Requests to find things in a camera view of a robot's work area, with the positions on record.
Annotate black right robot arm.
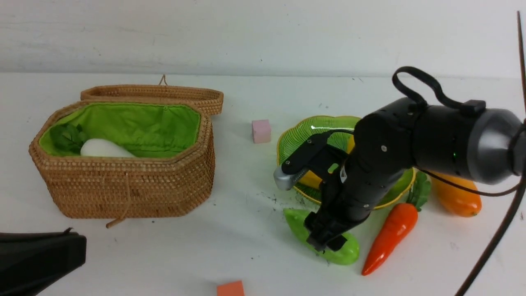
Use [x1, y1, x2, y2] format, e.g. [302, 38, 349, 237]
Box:
[305, 98, 525, 251]

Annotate pink foam cube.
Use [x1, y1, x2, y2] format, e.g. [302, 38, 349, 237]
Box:
[251, 119, 271, 144]

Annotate orange foam cube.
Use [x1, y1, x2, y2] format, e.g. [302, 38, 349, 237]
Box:
[217, 280, 245, 296]

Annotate orange yellow plastic mango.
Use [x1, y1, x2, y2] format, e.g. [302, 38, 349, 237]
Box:
[431, 177, 482, 217]

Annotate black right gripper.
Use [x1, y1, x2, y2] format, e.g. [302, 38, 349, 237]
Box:
[306, 98, 418, 252]

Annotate yellow plastic banana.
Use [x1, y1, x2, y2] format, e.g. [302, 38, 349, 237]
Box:
[299, 171, 323, 190]

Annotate orange plastic carrot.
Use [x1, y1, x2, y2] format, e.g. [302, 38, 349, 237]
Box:
[361, 171, 431, 276]

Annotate yellow plastic lemon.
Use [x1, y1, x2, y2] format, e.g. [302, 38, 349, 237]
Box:
[346, 135, 355, 154]

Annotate green plastic cucumber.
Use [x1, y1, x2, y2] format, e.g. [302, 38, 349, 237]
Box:
[283, 208, 360, 266]

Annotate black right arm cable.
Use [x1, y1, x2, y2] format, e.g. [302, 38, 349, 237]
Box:
[392, 12, 526, 296]

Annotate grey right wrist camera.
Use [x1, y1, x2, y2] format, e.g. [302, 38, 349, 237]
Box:
[273, 131, 354, 191]

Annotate woven rattan basket lid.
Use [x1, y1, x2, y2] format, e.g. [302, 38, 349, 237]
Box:
[80, 75, 224, 116]

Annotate white plastic radish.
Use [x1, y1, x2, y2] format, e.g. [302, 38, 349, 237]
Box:
[80, 139, 135, 157]

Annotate green leaf-shaped glass plate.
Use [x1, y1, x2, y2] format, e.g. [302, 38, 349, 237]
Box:
[277, 116, 416, 210]

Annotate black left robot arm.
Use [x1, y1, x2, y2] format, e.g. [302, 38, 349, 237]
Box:
[0, 227, 87, 296]

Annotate woven rattan basket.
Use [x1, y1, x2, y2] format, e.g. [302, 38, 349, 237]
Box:
[28, 102, 216, 227]

